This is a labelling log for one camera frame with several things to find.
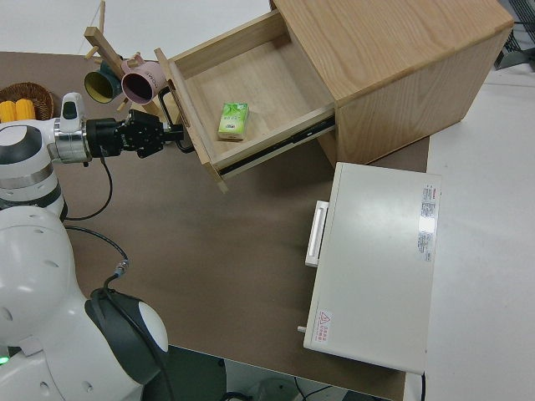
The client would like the round wicker basket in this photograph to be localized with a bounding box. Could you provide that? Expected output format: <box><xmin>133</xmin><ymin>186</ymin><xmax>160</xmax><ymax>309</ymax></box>
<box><xmin>0</xmin><ymin>82</ymin><xmax>56</xmax><ymax>123</ymax></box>

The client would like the black metal frame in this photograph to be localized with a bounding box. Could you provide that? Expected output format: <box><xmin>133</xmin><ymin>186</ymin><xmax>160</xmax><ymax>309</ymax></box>
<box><xmin>494</xmin><ymin>0</ymin><xmax>535</xmax><ymax>70</ymax></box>

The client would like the wooden cabinet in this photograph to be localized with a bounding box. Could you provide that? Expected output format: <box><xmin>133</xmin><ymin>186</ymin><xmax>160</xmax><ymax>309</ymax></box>
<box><xmin>269</xmin><ymin>0</ymin><xmax>515</xmax><ymax>169</ymax></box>

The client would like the teal mug yellow inside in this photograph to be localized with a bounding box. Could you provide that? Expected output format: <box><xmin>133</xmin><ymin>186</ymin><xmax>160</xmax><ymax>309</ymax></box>
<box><xmin>83</xmin><ymin>63</ymin><xmax>125</xmax><ymax>104</ymax></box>

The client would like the white toaster oven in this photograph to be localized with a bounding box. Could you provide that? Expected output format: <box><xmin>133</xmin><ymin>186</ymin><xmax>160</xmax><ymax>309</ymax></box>
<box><xmin>297</xmin><ymin>161</ymin><xmax>443</xmax><ymax>375</ymax></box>

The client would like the pink mug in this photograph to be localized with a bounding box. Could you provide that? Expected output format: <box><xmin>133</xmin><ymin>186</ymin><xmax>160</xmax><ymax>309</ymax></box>
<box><xmin>120</xmin><ymin>58</ymin><xmax>165</xmax><ymax>105</ymax></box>

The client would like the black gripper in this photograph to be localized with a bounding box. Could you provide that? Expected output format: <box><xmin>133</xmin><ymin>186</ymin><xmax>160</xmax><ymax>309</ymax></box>
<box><xmin>85</xmin><ymin>109</ymin><xmax>187</xmax><ymax>160</ymax></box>

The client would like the green carton box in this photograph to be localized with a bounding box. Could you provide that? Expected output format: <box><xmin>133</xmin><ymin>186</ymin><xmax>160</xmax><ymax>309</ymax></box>
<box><xmin>216</xmin><ymin>101</ymin><xmax>251</xmax><ymax>142</ymax></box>

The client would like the brown table mat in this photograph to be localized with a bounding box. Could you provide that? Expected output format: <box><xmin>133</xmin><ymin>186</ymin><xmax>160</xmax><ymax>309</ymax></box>
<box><xmin>0</xmin><ymin>50</ymin><xmax>431</xmax><ymax>401</ymax></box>

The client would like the wooden mug tree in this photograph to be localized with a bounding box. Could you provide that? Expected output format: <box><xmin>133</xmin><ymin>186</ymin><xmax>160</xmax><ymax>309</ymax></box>
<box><xmin>83</xmin><ymin>0</ymin><xmax>169</xmax><ymax>123</ymax></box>

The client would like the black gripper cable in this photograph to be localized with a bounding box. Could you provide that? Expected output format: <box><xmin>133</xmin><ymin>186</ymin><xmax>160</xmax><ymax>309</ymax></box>
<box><xmin>61</xmin><ymin>153</ymin><xmax>176</xmax><ymax>401</ymax></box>

